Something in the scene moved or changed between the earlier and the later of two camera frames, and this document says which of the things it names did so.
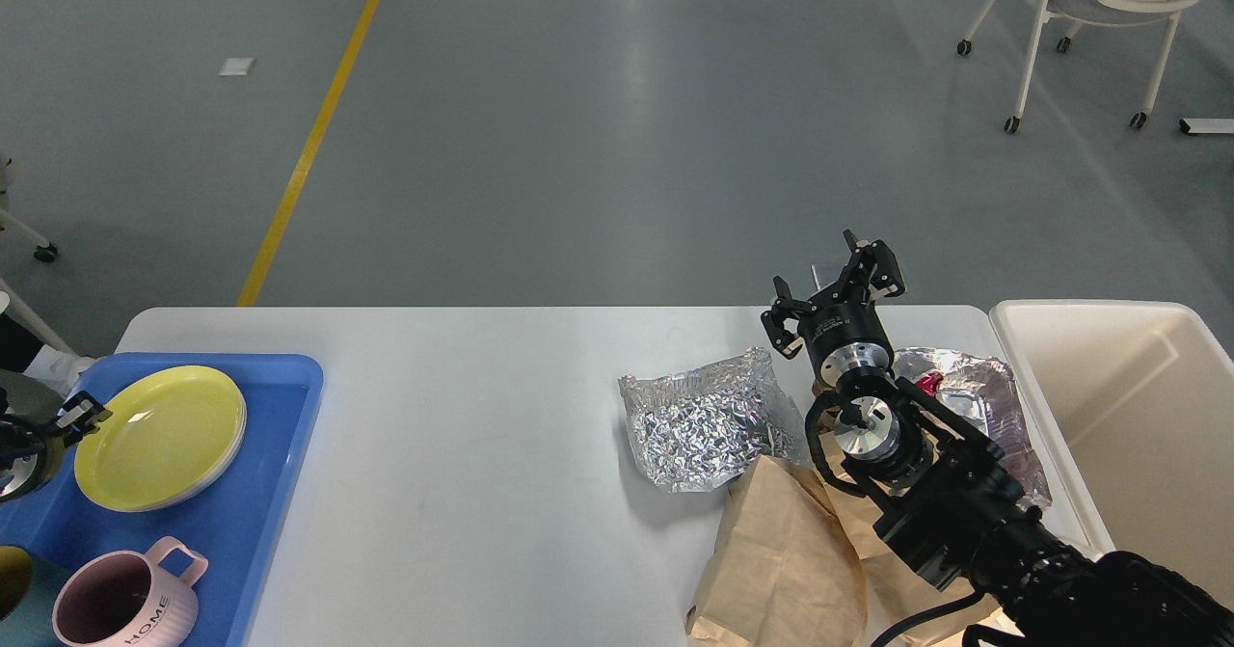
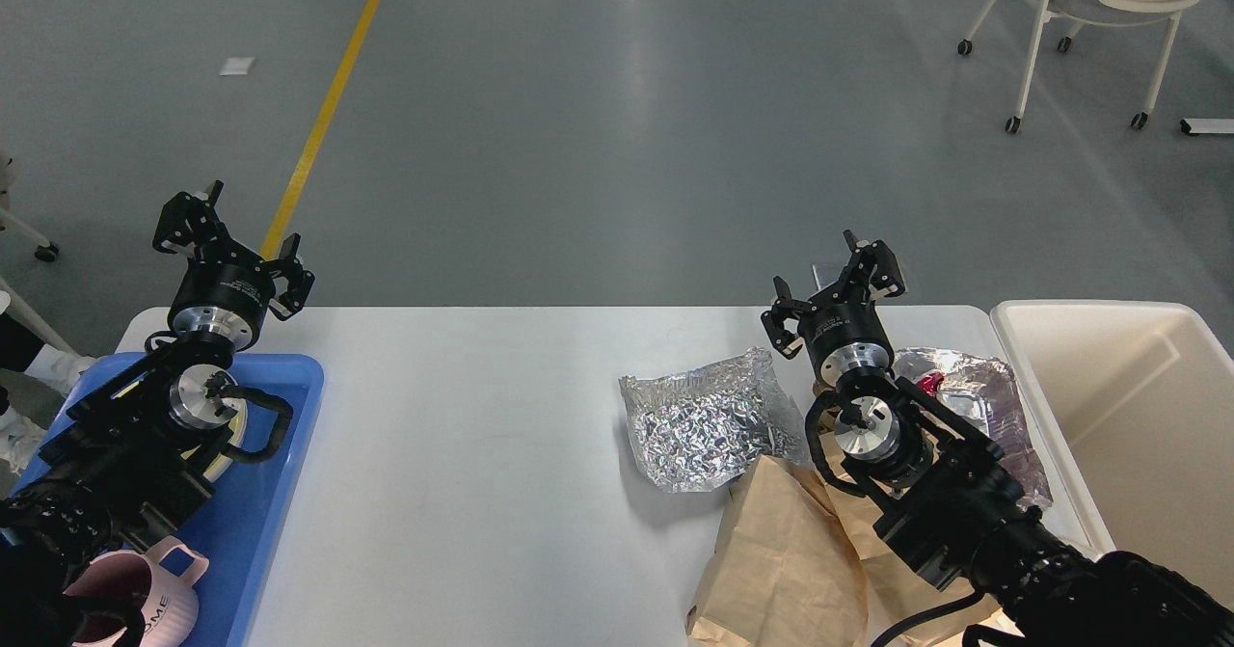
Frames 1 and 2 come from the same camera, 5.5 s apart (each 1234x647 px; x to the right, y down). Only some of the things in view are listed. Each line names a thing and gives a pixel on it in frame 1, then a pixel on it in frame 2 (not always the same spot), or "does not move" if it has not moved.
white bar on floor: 1206,125 does not move
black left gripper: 30,456 → 225,297
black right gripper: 844,330 does not move
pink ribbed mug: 124,599 does not move
